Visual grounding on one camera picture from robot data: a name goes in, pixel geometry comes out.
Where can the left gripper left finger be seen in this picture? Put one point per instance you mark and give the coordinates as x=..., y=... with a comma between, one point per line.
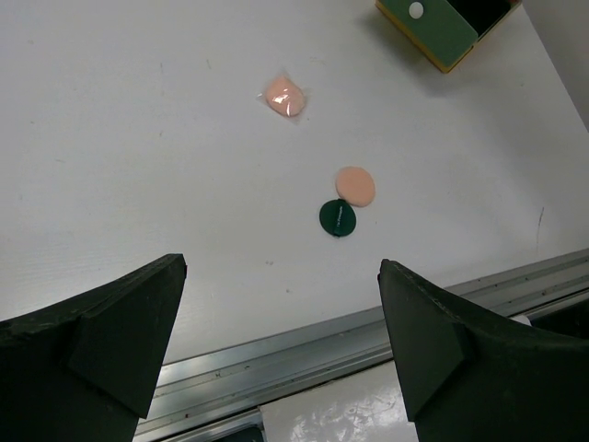
x=86, y=368

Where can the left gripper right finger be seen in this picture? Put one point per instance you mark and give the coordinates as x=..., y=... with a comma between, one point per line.
x=469, y=374

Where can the dark green round compact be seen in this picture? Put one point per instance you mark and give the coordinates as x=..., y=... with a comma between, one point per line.
x=337, y=218

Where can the round peach powder puff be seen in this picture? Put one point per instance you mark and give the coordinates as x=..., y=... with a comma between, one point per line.
x=355, y=185

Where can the peach makeup sponge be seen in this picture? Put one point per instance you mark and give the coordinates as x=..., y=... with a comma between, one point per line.
x=284, y=97

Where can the white foil covered panel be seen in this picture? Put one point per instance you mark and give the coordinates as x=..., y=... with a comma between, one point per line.
x=347, y=387

